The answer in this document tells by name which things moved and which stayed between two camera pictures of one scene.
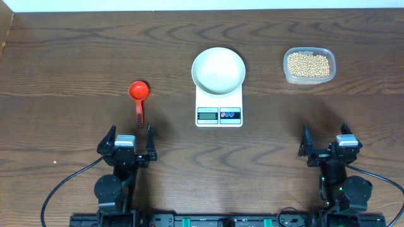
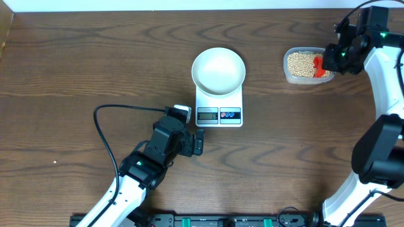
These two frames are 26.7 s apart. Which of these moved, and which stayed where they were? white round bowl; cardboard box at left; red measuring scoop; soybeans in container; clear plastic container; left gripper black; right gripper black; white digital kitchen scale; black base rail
Moved: left gripper black; red measuring scoop; right gripper black
Stayed: clear plastic container; black base rail; white digital kitchen scale; soybeans in container; white round bowl; cardboard box at left
